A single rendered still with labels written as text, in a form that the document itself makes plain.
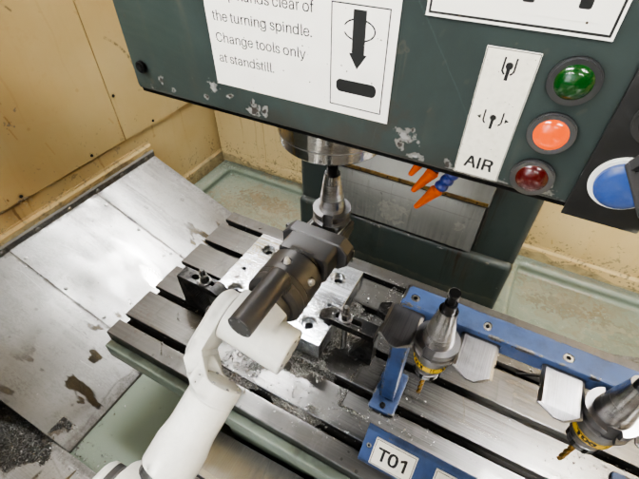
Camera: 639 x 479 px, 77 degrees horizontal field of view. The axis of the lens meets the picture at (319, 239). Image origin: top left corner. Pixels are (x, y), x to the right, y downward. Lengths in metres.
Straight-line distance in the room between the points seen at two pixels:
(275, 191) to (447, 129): 1.63
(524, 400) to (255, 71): 0.84
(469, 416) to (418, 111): 0.73
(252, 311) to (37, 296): 1.02
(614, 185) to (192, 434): 0.50
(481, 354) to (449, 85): 0.43
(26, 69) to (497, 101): 1.31
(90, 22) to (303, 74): 1.25
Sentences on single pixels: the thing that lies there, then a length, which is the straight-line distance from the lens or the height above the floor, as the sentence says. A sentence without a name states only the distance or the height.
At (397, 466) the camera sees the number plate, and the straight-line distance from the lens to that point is 0.84.
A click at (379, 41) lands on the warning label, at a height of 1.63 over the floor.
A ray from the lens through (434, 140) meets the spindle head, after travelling 0.31.
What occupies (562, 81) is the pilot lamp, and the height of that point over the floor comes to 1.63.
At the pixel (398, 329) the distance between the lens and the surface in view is 0.62.
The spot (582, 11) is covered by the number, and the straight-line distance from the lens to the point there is 0.27.
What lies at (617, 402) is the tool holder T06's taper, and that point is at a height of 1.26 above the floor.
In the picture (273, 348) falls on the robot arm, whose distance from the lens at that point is 0.53.
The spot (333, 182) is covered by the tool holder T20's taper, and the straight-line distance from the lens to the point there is 0.63.
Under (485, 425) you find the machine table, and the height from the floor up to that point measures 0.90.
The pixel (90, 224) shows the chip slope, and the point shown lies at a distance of 1.56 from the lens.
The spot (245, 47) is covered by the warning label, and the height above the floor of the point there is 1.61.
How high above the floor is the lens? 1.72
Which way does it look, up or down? 44 degrees down
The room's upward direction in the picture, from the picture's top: straight up
